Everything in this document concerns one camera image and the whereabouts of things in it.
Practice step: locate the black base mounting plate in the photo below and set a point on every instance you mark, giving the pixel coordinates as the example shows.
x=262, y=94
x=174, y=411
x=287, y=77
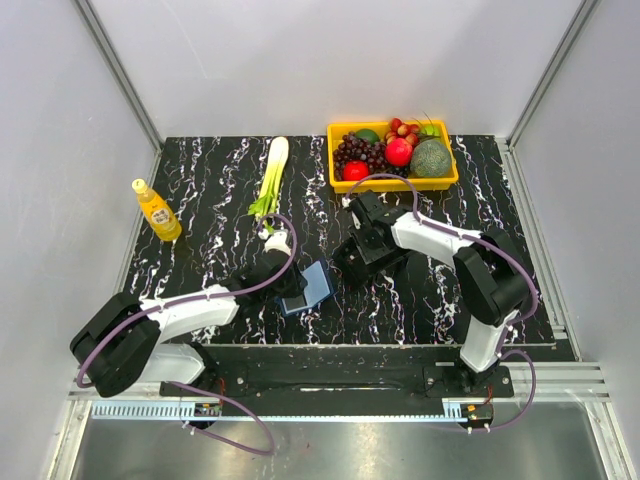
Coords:
x=239, y=380

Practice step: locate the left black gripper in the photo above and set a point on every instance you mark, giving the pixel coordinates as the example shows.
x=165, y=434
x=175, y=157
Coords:
x=299, y=283

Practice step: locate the yellow juice bottle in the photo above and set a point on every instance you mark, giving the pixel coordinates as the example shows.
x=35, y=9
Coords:
x=157, y=212

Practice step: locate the dark blueberry cluster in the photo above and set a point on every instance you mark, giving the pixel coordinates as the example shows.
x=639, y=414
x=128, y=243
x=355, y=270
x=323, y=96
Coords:
x=394, y=170

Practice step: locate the red apple front left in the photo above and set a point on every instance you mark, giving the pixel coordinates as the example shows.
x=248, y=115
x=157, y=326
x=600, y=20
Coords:
x=355, y=170

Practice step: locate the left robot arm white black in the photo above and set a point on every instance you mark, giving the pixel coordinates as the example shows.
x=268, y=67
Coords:
x=116, y=345

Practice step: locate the green apple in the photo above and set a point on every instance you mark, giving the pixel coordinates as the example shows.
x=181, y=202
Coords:
x=429, y=132

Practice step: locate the celery stalk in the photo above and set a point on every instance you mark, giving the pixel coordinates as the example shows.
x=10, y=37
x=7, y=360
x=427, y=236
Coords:
x=268, y=198

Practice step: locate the yellow plastic fruit bin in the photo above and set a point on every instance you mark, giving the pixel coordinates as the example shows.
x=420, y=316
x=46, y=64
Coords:
x=335, y=131

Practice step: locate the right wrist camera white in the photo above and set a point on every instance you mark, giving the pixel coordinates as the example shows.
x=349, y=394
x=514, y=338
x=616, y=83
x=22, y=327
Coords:
x=346, y=204

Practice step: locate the black plastic card box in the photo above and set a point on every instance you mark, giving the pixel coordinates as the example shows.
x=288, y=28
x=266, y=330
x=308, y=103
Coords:
x=359, y=265

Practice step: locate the red pink peach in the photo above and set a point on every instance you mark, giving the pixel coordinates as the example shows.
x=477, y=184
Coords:
x=398, y=152

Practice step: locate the green avocado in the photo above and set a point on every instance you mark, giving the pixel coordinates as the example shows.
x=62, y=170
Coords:
x=368, y=135

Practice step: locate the black card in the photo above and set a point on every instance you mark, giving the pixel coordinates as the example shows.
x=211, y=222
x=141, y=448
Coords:
x=293, y=304

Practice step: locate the green netted melon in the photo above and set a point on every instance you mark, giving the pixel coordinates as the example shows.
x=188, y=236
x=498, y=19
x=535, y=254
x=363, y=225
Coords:
x=430, y=159

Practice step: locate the red cherry cluster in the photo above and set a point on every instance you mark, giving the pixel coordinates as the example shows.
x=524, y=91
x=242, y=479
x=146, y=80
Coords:
x=399, y=129

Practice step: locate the blue leather card holder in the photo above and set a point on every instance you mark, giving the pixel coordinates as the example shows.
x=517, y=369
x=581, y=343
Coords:
x=320, y=286

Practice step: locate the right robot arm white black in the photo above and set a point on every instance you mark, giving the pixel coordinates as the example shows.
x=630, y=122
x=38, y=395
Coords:
x=494, y=286

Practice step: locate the purple grape bunch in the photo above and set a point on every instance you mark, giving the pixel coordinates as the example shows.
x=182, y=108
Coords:
x=351, y=148

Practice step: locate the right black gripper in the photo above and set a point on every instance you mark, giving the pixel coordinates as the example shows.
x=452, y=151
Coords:
x=367, y=255

